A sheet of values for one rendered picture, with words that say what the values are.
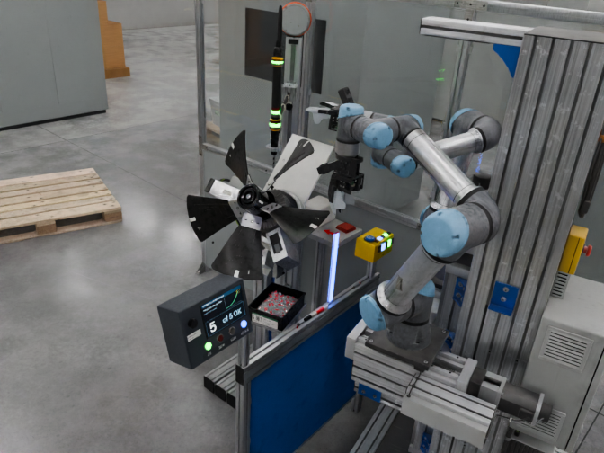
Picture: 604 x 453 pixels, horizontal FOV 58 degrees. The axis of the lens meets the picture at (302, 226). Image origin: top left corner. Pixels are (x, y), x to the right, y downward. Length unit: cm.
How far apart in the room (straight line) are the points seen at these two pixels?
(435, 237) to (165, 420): 201
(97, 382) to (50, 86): 511
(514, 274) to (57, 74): 672
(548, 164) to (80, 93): 690
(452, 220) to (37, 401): 251
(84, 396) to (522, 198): 244
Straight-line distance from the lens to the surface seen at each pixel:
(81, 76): 796
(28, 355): 364
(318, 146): 269
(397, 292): 163
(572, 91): 167
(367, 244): 242
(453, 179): 158
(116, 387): 329
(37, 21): 765
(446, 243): 141
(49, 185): 553
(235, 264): 238
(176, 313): 163
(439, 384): 192
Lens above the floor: 220
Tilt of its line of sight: 27 degrees down
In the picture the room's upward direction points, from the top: 4 degrees clockwise
